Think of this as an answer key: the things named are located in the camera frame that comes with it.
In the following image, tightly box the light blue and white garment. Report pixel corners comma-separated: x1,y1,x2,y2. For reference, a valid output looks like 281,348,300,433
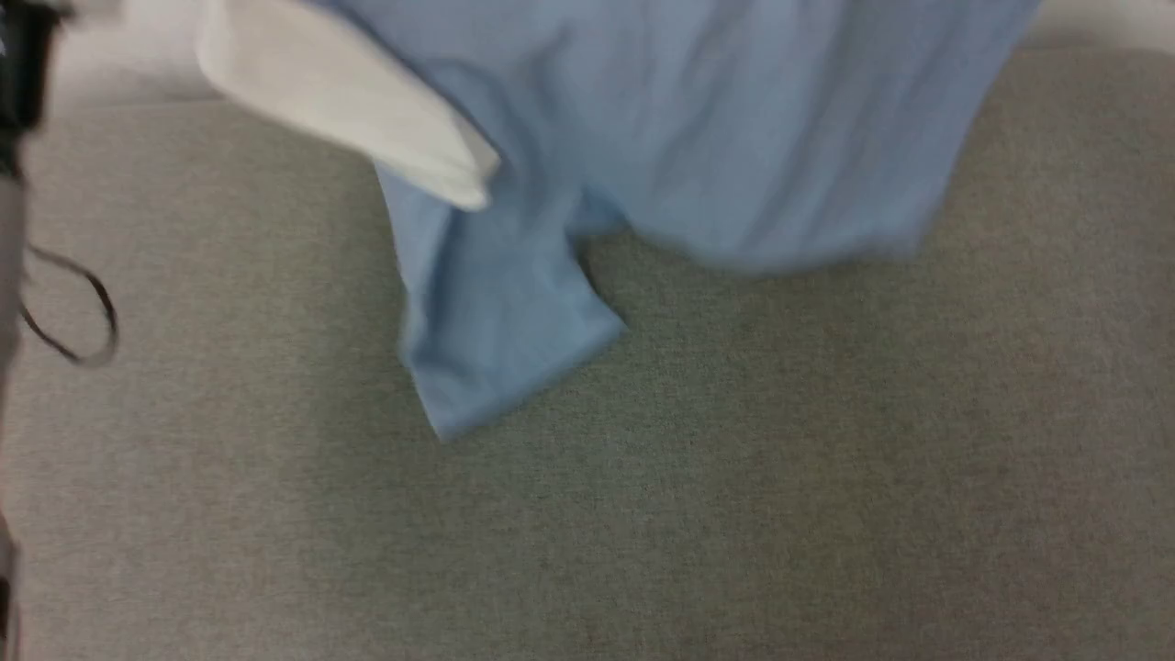
195,0,1043,443

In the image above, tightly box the grey-green fabric sofa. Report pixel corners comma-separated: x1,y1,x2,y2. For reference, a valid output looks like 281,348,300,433
0,41,1175,661

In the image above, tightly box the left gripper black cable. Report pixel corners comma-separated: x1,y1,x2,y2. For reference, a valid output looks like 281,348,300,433
18,242,121,369

